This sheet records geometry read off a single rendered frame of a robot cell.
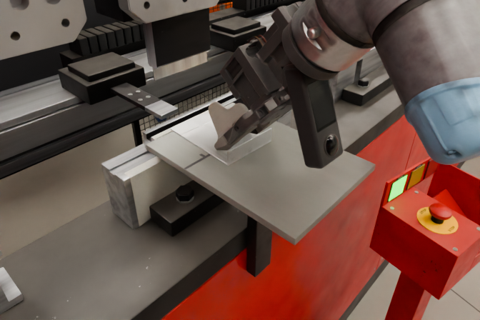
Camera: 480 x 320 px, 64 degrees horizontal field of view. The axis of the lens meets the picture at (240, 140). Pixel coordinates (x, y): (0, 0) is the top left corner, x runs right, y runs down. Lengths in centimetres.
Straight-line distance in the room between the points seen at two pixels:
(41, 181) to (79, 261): 176
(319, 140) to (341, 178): 10
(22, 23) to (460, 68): 36
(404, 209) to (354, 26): 55
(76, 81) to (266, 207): 44
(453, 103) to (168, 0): 34
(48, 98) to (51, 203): 141
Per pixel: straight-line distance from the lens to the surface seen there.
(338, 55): 36
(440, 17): 30
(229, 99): 69
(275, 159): 52
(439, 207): 82
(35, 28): 42
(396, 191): 83
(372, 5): 32
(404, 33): 30
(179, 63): 58
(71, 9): 43
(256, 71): 42
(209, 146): 55
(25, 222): 211
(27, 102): 80
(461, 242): 81
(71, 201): 214
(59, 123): 78
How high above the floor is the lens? 130
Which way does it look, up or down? 33 degrees down
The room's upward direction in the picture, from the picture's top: straight up
